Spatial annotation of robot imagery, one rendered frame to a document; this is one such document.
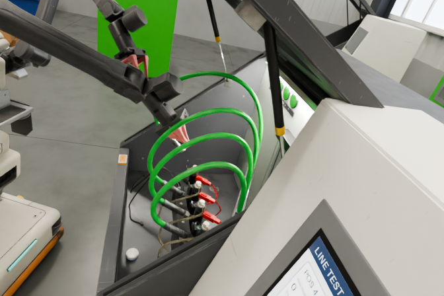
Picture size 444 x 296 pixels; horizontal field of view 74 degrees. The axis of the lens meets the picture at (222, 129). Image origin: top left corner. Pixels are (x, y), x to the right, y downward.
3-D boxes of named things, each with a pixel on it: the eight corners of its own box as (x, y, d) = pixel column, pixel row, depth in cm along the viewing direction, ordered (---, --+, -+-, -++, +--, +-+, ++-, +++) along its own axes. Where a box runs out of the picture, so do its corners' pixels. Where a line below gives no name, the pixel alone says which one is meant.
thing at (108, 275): (117, 176, 131) (119, 147, 124) (127, 176, 133) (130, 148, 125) (96, 326, 80) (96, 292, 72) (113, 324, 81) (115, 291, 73)
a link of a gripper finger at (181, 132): (193, 147, 88) (174, 123, 84) (175, 156, 90) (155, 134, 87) (197, 135, 94) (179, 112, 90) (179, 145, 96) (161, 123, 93)
